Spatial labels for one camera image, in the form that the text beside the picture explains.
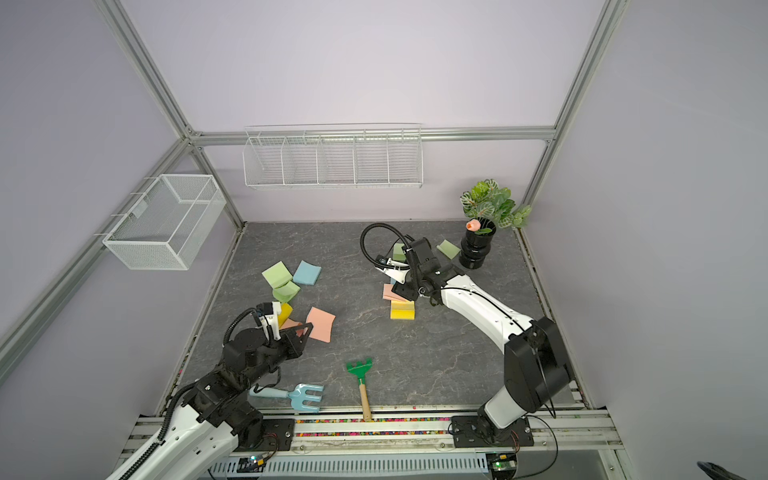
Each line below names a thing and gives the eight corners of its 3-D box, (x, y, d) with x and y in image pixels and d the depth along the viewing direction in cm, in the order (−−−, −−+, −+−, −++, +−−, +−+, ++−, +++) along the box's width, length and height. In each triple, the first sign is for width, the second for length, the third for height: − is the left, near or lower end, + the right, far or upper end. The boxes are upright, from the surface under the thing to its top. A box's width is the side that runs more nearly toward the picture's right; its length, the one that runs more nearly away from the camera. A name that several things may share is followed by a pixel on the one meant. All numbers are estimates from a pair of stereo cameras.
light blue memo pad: (293, 281, 106) (291, 277, 104) (302, 264, 111) (300, 260, 109) (313, 285, 105) (311, 281, 103) (322, 268, 109) (320, 264, 107)
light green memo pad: (274, 290, 103) (272, 286, 101) (263, 276, 107) (261, 272, 105) (294, 277, 106) (292, 274, 104) (283, 264, 110) (281, 260, 108)
